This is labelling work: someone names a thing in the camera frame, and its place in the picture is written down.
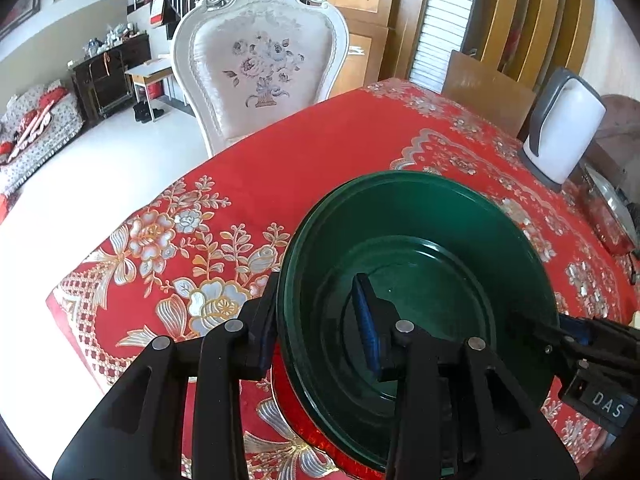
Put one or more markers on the red floral tablecloth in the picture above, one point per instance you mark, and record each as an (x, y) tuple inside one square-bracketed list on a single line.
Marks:
[(300, 160)]

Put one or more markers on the white electric kettle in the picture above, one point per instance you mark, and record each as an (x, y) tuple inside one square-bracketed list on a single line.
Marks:
[(570, 130)]

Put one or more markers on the white ornate chair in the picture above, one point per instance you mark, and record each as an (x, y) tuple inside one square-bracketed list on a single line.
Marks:
[(260, 85)]

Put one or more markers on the steel pot lid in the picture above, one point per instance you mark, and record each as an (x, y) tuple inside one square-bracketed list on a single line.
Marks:
[(610, 200)]

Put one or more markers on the steel pot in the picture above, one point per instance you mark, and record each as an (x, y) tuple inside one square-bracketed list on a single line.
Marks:
[(619, 247)]

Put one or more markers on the small white-topped desk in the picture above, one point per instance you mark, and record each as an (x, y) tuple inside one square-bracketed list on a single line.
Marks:
[(150, 70)]

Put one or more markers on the dark wooden cabinet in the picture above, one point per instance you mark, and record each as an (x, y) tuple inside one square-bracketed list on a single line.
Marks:
[(110, 80)]

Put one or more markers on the green plastic bowl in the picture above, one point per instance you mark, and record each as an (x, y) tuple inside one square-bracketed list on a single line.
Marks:
[(281, 285), (425, 240)]

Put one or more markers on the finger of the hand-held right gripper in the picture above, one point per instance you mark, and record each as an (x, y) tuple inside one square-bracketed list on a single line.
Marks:
[(580, 331), (540, 340)]

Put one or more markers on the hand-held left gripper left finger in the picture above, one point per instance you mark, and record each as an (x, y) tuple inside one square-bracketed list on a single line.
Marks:
[(260, 340)]

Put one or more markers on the pair of black shoes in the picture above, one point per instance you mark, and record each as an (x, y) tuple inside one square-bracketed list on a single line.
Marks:
[(147, 111)]

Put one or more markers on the sofa with floral cover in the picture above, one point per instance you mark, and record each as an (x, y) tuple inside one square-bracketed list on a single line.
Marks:
[(45, 130)]

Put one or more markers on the round wooden tabletop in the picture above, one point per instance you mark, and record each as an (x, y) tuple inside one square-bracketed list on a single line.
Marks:
[(625, 120)]

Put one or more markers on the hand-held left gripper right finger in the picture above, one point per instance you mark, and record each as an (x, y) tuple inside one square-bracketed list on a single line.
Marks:
[(365, 325)]

